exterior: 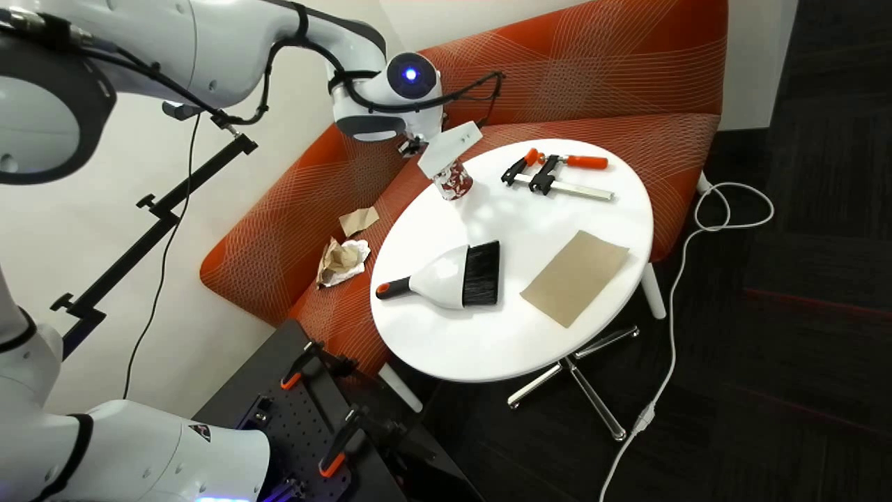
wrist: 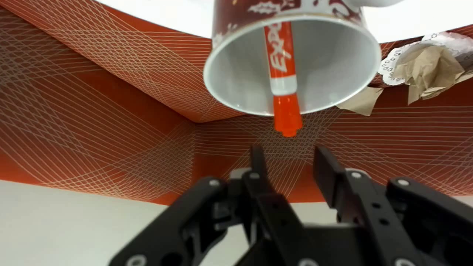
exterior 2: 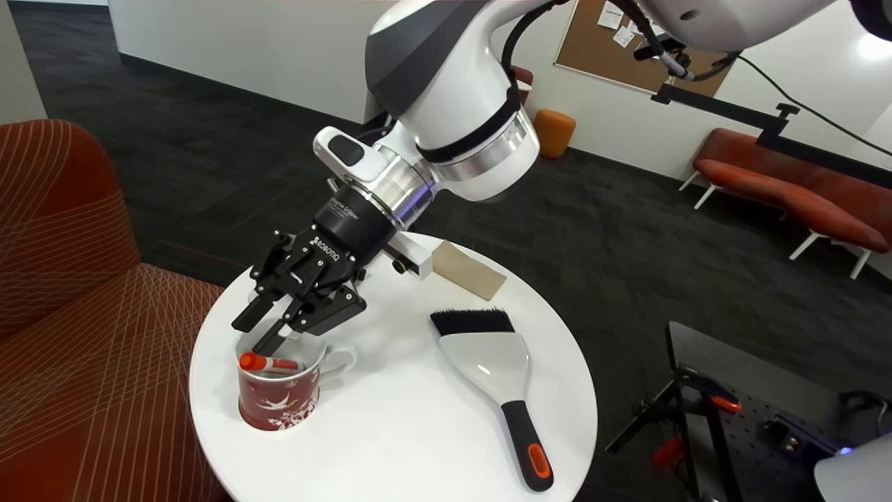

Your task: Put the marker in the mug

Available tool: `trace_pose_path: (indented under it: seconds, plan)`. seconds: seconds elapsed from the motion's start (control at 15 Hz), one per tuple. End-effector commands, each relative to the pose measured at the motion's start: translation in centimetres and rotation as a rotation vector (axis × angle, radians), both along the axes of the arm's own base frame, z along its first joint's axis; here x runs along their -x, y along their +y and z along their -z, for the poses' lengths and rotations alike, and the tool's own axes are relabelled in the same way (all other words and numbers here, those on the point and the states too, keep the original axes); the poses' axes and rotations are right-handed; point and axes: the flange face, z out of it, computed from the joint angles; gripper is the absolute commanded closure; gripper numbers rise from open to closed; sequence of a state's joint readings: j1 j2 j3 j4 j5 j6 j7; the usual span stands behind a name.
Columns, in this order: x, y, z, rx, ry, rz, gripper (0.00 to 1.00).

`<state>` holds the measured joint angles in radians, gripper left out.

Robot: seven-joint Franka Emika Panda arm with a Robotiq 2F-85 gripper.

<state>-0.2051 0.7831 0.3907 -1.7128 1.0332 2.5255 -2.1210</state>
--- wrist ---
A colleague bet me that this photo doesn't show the orange and white marker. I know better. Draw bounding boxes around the orange and white marker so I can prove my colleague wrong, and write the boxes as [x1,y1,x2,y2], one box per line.
[262,20,305,140]

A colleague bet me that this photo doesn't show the red striped sofa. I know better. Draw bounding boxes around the red striped sofa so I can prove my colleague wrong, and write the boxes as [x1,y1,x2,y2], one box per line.
[0,0,473,207]

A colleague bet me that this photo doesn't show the brown paper scrap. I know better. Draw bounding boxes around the brown paper scrap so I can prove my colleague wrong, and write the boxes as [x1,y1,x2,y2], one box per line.
[337,85,386,118]

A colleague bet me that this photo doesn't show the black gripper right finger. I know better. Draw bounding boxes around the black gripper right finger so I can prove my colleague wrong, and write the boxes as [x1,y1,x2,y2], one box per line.
[312,145,473,266]

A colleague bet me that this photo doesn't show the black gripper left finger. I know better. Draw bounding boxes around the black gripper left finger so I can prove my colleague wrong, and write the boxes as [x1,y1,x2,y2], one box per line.
[108,142,318,266]

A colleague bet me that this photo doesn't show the red and white mug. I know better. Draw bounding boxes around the red and white mug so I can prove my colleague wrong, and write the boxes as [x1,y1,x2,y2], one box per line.
[203,0,396,118]

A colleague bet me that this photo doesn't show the crumpled brown paper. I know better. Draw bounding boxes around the crumpled brown paper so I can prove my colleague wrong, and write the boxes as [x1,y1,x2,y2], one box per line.
[377,31,473,106]

